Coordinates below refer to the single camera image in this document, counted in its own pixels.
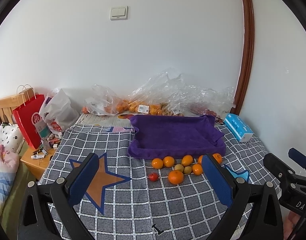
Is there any white wall switch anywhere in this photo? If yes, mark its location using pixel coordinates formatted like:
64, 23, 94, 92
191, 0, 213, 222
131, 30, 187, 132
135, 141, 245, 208
110, 6, 129, 21

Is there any small red apple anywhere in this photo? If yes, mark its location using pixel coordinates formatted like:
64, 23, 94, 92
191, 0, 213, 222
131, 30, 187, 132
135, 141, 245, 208
148, 172, 159, 182

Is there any brown wooden door frame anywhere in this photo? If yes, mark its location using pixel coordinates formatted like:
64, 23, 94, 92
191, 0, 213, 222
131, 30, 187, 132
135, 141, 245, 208
231, 0, 255, 115

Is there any smooth oval orange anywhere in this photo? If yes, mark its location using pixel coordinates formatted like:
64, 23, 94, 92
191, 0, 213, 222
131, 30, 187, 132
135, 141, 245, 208
181, 155, 193, 167

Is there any large orange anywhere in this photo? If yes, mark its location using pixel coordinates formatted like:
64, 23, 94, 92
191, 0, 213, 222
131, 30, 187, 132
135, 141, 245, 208
168, 170, 184, 185

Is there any yellow-green fruit right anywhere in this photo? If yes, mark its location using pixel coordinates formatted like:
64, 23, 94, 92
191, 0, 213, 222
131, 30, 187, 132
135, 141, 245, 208
183, 166, 192, 175

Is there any pink striped pillow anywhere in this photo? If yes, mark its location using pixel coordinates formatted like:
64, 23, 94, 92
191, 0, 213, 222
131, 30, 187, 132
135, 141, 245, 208
0, 145, 19, 216

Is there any clear bag of oranges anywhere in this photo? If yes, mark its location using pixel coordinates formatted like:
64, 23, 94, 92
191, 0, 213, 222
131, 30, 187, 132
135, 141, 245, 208
114, 76, 184, 116

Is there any wooden headboard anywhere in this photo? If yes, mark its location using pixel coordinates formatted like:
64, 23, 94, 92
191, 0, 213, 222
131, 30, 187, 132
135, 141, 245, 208
0, 88, 34, 124

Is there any grey checkered blanket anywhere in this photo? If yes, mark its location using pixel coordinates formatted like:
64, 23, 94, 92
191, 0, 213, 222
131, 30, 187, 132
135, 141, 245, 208
38, 123, 281, 240

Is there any white plastic shopping bag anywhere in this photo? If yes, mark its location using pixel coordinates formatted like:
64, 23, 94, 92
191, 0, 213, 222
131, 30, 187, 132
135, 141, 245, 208
39, 88, 79, 135

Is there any clear bag of mandarins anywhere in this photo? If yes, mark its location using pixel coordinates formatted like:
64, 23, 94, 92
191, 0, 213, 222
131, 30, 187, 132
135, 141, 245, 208
84, 84, 121, 116

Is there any white patterned pillow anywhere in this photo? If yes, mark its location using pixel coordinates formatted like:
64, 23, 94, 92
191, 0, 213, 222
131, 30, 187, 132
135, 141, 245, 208
0, 123, 24, 154

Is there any yellow-green fruit left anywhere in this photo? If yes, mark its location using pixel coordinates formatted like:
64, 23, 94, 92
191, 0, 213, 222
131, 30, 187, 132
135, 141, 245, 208
174, 164, 184, 173

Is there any mandarin with stem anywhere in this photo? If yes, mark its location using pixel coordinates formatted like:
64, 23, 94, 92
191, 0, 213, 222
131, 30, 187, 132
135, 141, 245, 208
212, 153, 223, 164

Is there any small mandarin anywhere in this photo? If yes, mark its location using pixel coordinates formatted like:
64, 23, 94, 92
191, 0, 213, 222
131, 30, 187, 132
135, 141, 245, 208
197, 155, 203, 165

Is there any blue tissue pack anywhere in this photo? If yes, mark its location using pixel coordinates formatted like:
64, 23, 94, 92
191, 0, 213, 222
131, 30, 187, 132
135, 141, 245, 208
224, 113, 254, 142

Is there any right hand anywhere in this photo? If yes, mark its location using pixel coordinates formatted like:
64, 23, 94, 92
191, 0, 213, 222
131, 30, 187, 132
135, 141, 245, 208
283, 211, 301, 239

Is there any red paper gift bag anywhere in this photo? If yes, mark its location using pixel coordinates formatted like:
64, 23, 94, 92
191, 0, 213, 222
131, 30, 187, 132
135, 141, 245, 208
13, 85, 45, 149

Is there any purple towel tray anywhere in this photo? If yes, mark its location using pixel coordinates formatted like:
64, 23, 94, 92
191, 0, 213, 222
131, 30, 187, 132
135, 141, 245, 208
128, 115, 226, 159

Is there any wooden nightstand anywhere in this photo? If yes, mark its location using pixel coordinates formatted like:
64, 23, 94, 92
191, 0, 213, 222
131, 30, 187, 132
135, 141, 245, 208
20, 147, 55, 180

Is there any yellow-green fruit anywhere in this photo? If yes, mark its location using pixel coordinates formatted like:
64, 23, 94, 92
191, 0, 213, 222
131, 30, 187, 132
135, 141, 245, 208
183, 166, 192, 175
174, 164, 184, 173

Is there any crumpled clear plastic bag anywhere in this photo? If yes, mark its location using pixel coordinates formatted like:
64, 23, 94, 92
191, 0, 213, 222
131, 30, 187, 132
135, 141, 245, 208
167, 68, 236, 119

